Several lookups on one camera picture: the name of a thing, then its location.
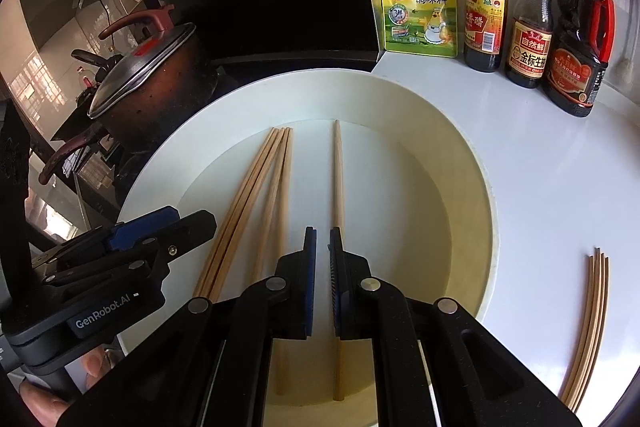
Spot brown pot with glass lid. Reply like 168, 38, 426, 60
70, 5, 221, 148

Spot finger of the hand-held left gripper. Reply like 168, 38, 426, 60
145, 210, 217, 265
102, 206, 182, 253

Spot large red-handled soy sauce jug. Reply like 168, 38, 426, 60
542, 0, 617, 118

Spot red-handled frying pan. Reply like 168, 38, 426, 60
37, 122, 126, 188

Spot person's left hand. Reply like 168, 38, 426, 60
17, 346, 125, 427

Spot light wooden chopstick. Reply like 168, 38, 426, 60
559, 254, 597, 403
332, 119, 347, 403
200, 127, 285, 300
567, 252, 606, 410
192, 127, 278, 299
209, 127, 292, 302
562, 248, 601, 408

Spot white plastic basin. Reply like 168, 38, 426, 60
116, 69, 501, 427

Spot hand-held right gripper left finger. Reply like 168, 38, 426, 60
55, 227, 318, 427

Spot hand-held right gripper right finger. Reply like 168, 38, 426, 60
327, 227, 583, 427

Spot clear soy sauce bottle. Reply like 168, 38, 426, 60
505, 0, 557, 89

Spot yellow seasoning pouch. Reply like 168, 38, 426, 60
366, 0, 460, 58

